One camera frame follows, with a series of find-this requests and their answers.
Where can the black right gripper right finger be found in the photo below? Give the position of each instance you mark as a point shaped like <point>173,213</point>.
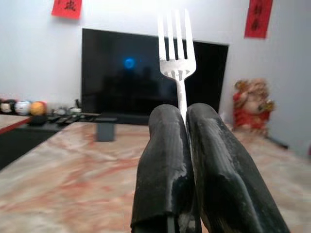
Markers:
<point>226,170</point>

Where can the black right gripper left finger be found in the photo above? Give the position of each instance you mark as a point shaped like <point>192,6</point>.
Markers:
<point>162,155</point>

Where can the silver metal fork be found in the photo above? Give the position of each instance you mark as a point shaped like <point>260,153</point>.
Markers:
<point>177,65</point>

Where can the grey television stand foot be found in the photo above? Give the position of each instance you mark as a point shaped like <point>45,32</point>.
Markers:
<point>106,131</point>

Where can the red and gold figurine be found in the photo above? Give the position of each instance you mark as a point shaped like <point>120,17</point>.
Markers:
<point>252,106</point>

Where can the black flat screen television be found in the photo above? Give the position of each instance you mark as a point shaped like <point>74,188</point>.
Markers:
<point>136,72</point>

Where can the small teapot set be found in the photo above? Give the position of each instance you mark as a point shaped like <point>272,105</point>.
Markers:
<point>70,110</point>

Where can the black remote control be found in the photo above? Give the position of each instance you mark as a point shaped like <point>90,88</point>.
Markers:
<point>65,120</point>

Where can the black round object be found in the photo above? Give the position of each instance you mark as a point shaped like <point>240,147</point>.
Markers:
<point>37,120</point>

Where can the orange round figurine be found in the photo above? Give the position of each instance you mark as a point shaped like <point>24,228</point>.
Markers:
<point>37,108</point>

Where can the red paper couplet strip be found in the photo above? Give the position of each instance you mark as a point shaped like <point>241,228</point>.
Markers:
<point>258,18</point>

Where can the black and white round figurine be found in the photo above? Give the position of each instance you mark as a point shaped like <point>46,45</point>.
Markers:
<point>6,105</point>

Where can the red paper square with calligraphy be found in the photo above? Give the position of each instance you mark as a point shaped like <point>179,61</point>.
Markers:
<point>66,7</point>

